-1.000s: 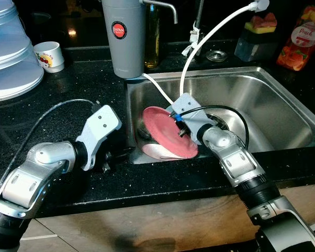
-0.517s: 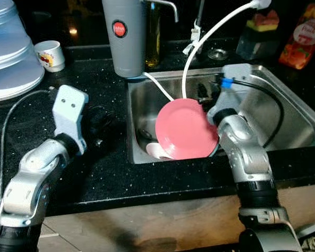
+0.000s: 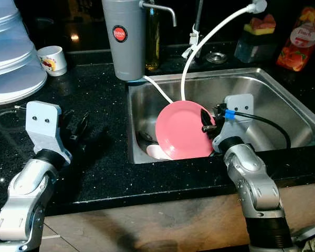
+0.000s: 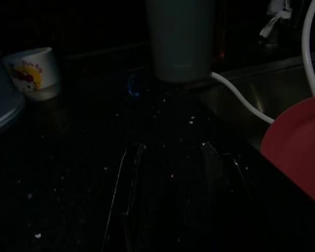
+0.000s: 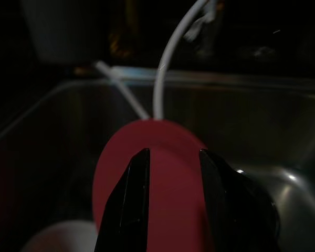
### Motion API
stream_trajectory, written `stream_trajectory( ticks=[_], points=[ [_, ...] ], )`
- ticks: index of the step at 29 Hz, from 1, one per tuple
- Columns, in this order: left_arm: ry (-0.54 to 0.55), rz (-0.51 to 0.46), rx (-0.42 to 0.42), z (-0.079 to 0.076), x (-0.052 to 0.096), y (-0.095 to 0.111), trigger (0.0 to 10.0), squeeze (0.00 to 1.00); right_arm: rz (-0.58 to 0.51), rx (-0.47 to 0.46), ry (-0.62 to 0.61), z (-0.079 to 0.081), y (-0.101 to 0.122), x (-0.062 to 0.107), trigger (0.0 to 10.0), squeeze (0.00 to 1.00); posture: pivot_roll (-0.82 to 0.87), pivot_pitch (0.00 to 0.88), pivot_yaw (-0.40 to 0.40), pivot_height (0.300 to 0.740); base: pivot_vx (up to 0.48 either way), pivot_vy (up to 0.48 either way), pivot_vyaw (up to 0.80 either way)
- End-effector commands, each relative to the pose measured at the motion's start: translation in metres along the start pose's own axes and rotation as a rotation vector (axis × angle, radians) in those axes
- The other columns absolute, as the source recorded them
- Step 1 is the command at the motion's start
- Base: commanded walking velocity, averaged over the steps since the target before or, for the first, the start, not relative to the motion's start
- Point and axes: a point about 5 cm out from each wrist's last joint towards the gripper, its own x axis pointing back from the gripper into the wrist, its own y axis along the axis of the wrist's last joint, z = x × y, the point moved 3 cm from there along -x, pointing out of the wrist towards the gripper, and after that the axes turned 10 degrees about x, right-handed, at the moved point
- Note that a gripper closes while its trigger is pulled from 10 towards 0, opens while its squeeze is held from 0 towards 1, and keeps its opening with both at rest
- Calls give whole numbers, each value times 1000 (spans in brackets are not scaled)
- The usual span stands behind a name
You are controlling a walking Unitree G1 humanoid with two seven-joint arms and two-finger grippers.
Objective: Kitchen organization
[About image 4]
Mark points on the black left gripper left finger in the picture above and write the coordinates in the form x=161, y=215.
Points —
x=126, y=199

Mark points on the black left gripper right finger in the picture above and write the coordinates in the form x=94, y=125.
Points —
x=225, y=194

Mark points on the pink round plate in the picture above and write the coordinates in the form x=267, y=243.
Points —
x=299, y=147

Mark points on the stainless steel sink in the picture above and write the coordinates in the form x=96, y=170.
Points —
x=278, y=81

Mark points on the white tiered plastic drawer tower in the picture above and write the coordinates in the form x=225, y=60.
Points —
x=2, y=105

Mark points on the white cartoon print cup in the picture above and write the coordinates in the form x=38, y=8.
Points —
x=34, y=73

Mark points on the grey water filter canister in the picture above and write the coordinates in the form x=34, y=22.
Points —
x=181, y=39

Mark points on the white tie on faucet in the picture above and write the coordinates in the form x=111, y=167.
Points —
x=275, y=15

